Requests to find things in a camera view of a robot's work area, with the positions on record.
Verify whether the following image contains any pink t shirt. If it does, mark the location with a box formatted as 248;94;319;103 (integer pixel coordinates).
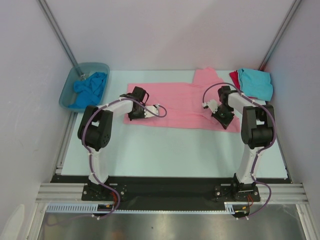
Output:
123;67;241;133

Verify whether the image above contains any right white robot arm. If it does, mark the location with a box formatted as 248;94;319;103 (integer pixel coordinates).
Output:
209;86;276;201

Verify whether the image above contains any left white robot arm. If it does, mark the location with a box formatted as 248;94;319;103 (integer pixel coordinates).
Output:
77;86;150;200

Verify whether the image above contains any folded red t shirt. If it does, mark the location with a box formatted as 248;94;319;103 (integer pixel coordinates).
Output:
229;68;256;99

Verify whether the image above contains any folded light blue t shirt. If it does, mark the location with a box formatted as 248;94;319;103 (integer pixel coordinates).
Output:
237;68;274;102

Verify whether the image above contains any crumpled blue t shirt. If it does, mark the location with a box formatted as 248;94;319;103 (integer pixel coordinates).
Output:
68;72;108;109

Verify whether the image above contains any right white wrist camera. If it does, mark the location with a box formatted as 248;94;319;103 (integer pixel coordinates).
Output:
202;99;219;113

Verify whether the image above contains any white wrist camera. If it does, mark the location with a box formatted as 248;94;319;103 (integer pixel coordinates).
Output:
143;105;160;119
202;99;219;113

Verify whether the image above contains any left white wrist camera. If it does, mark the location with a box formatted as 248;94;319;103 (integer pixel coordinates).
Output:
143;105;160;119

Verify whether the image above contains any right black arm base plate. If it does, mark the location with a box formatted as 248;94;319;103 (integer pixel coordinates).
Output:
213;184;261;202

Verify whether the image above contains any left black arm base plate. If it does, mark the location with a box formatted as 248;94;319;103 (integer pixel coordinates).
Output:
81;183;127;202

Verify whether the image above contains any slotted cable duct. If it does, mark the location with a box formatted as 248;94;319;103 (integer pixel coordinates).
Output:
46;202;250;215

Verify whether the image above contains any aluminium front rail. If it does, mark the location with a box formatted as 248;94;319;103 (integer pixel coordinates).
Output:
36;183;309;204

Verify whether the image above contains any right aluminium corner post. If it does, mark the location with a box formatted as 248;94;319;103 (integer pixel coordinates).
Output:
258;0;304;71

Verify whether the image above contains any aluminium corner post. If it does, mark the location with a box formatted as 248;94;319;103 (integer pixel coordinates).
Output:
36;0;78;66
258;0;304;71

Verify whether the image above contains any left aluminium corner post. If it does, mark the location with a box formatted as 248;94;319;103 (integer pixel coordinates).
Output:
36;0;78;66

